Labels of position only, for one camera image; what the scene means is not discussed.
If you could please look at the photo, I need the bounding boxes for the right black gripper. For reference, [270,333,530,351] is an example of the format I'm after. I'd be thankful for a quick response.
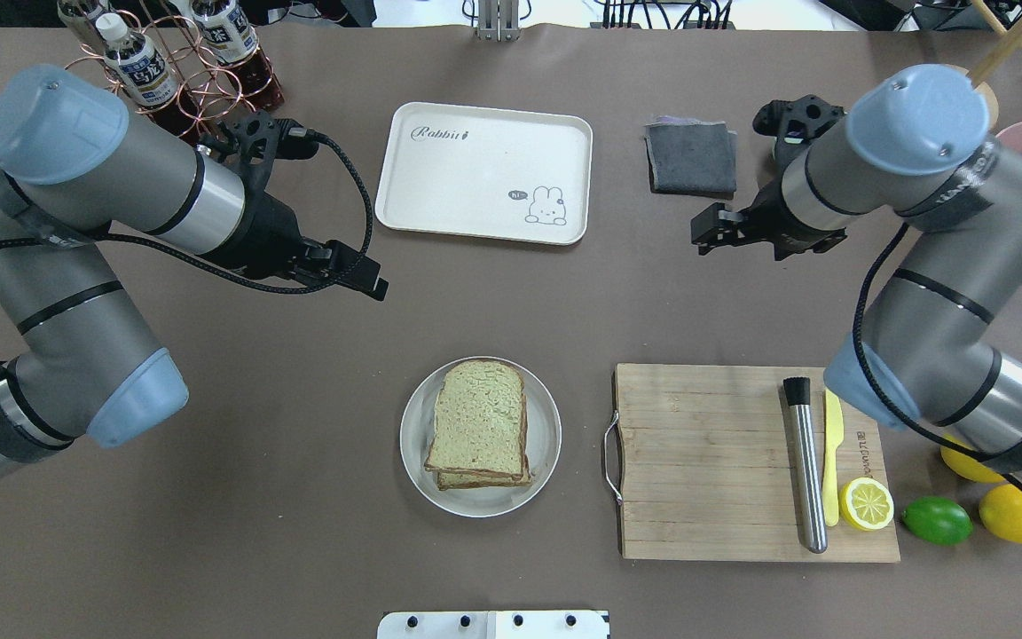
[692,182,847,260]

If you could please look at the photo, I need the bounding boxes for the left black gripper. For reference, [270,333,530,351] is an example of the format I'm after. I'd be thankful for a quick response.
[210,193,389,302]

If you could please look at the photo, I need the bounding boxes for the white round plate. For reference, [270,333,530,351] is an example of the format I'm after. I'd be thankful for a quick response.
[400,357,562,518]

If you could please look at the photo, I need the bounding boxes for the bread slice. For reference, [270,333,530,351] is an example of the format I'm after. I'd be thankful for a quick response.
[423,359,527,477]

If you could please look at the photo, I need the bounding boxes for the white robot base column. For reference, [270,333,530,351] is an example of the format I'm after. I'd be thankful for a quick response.
[376,608,611,638]

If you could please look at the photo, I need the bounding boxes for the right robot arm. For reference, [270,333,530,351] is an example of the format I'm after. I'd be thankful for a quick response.
[692,64,1022,488]

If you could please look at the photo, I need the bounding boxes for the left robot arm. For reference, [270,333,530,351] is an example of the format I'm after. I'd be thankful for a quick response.
[0,64,387,478]

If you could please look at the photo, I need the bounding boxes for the cream rabbit tray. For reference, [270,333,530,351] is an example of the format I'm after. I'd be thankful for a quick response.
[374,102,594,246]

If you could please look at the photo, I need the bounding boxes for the grey folded cloth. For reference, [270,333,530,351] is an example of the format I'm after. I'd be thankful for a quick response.
[645,116,737,197]

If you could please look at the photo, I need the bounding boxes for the yellow plastic knife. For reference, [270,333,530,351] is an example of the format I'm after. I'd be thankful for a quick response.
[821,387,845,527]

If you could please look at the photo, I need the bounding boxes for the tea bottle two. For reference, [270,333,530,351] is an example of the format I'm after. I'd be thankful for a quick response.
[191,1,285,112]

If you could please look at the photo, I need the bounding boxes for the lemon half slice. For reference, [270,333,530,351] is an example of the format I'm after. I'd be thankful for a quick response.
[838,477,895,533]

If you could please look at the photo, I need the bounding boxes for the yellow lemon far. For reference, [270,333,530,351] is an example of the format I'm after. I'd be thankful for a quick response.
[939,446,1005,485]

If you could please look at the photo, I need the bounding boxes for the yellow lemon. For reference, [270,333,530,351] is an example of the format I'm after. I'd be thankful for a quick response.
[939,446,1005,485]
[978,483,1022,543]

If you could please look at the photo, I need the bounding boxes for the green lime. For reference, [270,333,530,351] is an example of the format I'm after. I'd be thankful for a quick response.
[900,496,974,546]

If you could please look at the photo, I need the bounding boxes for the tea bottle three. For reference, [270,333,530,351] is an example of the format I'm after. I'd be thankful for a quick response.
[56,1,111,54]

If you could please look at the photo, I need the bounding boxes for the wooden mug tree stand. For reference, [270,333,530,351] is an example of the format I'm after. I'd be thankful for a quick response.
[968,0,1022,90]

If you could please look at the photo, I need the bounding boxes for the yellow lemon near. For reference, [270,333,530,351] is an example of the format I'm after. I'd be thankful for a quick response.
[978,483,1022,543]

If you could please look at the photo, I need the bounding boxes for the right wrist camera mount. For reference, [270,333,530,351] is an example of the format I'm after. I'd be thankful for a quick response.
[751,94,846,166]

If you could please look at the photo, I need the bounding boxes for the copper wire bottle rack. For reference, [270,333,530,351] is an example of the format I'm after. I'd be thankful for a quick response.
[56,1,285,145]

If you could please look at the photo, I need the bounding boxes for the aluminium frame post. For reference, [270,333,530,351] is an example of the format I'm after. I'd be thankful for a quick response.
[472,0,522,42]

